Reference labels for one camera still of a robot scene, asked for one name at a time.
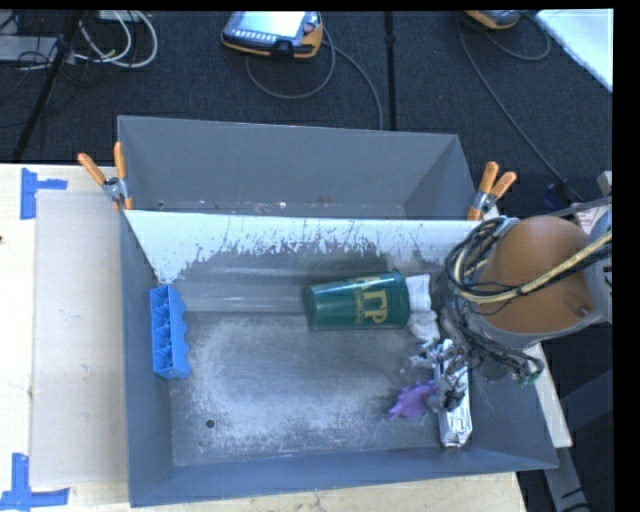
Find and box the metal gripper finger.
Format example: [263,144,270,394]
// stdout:
[412,340,456,370]
[437,367,469,413]

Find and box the silver foil packet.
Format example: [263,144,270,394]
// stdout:
[435,339,474,450]

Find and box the purple toy animal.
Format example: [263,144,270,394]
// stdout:
[388,379,442,421]

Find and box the white cloth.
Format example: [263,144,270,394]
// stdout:
[404,273,444,351]

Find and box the dark green printed cup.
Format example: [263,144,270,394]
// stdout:
[302,269,412,332]

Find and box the grey metal bin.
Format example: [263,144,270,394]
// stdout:
[116,114,560,509]

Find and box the blue ribbed plastic block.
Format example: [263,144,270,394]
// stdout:
[148,284,192,380]

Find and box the pale wood board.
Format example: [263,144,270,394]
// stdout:
[28,191,574,494]

